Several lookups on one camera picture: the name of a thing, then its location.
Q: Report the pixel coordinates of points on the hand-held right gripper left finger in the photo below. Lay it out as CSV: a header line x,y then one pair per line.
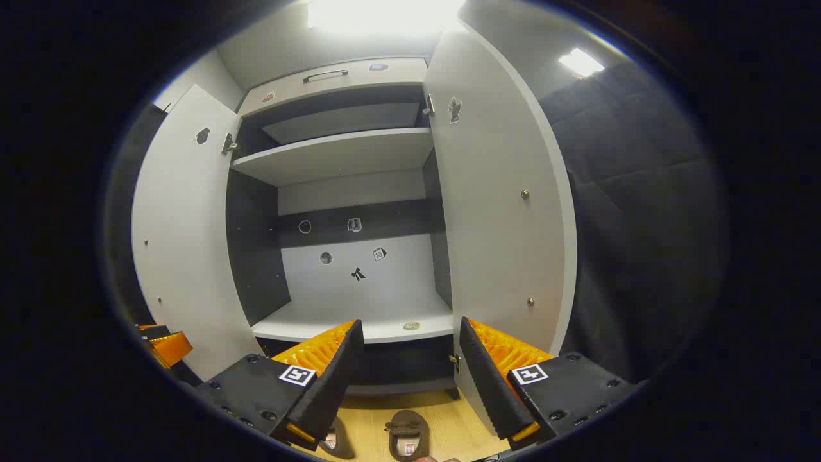
x,y
333,378

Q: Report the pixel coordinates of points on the ceiling light panel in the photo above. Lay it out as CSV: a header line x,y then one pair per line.
x,y
580,62
385,13

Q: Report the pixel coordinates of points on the black backdrop cloth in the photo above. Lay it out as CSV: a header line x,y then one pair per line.
x,y
641,212

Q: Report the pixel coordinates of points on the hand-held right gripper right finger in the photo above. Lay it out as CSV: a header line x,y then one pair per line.
x,y
487,378

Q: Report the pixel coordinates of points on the brown fuzzy shoe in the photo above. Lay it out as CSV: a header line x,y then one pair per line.
x,y
340,444
407,433

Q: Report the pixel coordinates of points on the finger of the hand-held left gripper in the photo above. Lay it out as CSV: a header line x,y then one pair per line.
x,y
173,350

